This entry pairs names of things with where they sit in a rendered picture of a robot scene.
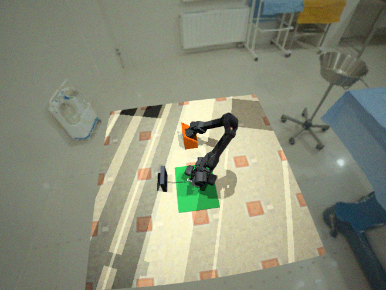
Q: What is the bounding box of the green circuit board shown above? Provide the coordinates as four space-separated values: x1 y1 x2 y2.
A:
175 166 220 213

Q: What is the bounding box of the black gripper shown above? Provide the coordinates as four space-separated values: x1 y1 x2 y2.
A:
184 165 217 185

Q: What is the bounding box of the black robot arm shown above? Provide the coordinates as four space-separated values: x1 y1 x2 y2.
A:
185 113 238 188

